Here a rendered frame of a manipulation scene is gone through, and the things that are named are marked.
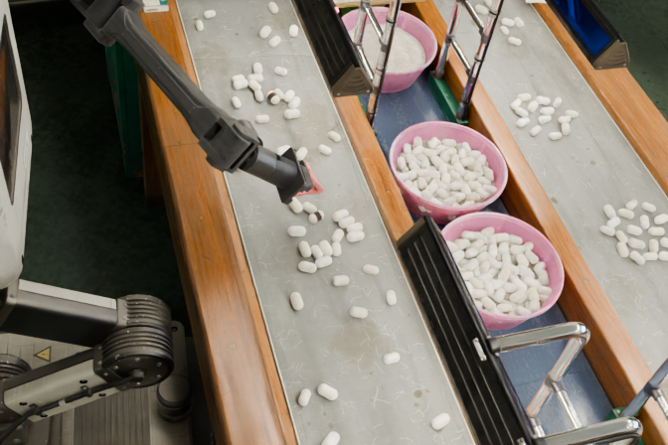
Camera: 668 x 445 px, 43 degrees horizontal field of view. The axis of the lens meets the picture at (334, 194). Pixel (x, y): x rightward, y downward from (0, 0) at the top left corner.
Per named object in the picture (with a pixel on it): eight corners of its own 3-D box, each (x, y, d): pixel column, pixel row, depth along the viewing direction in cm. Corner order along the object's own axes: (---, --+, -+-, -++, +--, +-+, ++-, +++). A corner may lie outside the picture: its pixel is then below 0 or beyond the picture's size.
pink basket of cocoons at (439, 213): (435, 254, 181) (445, 226, 174) (359, 176, 194) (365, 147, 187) (519, 206, 194) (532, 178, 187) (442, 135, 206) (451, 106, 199)
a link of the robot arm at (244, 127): (208, 165, 151) (239, 130, 149) (189, 129, 158) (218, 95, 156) (253, 189, 159) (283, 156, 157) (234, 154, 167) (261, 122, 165)
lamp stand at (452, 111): (454, 135, 207) (505, -18, 174) (426, 81, 219) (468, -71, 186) (523, 127, 212) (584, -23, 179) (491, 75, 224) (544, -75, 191)
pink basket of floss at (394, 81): (400, 116, 209) (408, 87, 202) (309, 71, 216) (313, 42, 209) (446, 63, 225) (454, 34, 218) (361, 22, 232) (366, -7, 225)
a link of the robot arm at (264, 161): (239, 174, 154) (257, 151, 152) (227, 152, 158) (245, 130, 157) (265, 187, 158) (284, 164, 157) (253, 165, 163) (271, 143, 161)
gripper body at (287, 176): (297, 149, 166) (270, 135, 161) (311, 187, 159) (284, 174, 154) (275, 169, 168) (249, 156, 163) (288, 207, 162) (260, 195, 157)
